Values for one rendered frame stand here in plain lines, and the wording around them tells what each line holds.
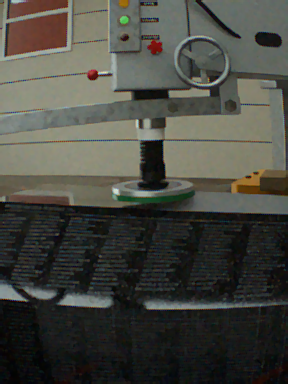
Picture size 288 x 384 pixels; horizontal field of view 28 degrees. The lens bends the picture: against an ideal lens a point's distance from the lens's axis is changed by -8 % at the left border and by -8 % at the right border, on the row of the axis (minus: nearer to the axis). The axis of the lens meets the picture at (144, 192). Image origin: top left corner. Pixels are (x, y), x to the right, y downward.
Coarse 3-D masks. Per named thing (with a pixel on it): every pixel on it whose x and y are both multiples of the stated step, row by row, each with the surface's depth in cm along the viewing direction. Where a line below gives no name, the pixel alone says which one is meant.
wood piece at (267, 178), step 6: (264, 174) 208; (270, 174) 207; (276, 174) 207; (282, 174) 207; (264, 180) 202; (270, 180) 201; (276, 180) 201; (282, 180) 200; (264, 186) 202; (270, 186) 202; (276, 186) 201; (282, 186) 200
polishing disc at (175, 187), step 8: (120, 184) 164; (128, 184) 163; (136, 184) 163; (176, 184) 161; (184, 184) 160; (192, 184) 159; (120, 192) 154; (128, 192) 152; (136, 192) 151; (144, 192) 151; (152, 192) 150; (160, 192) 150; (168, 192) 151; (176, 192) 152; (184, 192) 154
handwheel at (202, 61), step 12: (192, 36) 139; (204, 36) 139; (180, 48) 139; (204, 60) 140; (228, 60) 141; (180, 72) 140; (204, 72) 141; (228, 72) 141; (192, 84) 141; (204, 84) 141; (216, 84) 141
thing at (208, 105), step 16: (208, 96) 163; (32, 112) 149; (48, 112) 149; (64, 112) 150; (80, 112) 150; (96, 112) 150; (112, 112) 151; (128, 112) 151; (144, 112) 151; (160, 112) 152; (176, 112) 152; (192, 112) 152; (208, 112) 153; (240, 112) 153; (0, 128) 149; (16, 128) 149; (32, 128) 150
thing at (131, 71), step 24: (144, 0) 142; (168, 0) 142; (144, 24) 143; (168, 24) 143; (144, 48) 144; (168, 48) 144; (120, 72) 144; (144, 72) 145; (168, 72) 145; (144, 96) 152; (168, 96) 156
